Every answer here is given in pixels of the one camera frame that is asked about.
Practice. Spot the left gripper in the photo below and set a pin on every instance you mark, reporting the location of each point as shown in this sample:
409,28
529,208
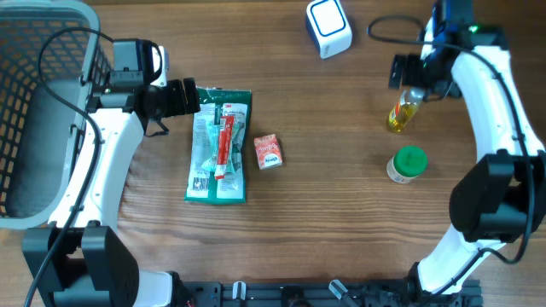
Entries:
178,106

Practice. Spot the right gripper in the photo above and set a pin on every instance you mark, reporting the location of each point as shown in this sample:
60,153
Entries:
408,78

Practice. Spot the yellow liquid bottle silver cap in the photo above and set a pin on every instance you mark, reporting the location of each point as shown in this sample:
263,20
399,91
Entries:
405,109

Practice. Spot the light green wipes sachet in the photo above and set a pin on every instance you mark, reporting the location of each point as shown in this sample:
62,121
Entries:
211,156

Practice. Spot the red snack stick packet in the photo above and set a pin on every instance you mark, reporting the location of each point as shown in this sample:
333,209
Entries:
224,145

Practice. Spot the green 3M gloves package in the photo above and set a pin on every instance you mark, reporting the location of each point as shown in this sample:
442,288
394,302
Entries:
202,186

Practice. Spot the green lid white jar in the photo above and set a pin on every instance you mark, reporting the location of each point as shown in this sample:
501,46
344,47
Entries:
407,164

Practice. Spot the small red patterned box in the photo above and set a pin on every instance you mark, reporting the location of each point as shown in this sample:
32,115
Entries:
268,151

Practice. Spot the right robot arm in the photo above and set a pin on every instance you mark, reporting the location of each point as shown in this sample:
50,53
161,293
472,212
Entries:
496,207

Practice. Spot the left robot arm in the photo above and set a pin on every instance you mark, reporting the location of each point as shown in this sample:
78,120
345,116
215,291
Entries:
78,258

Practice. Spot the white barcode scanner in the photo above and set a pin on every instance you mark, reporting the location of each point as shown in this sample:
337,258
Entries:
328,27

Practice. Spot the dark grey mesh basket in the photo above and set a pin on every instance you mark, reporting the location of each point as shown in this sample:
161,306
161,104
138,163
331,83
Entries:
44,44

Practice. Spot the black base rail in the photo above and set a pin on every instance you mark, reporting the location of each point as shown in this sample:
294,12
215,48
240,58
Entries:
382,293

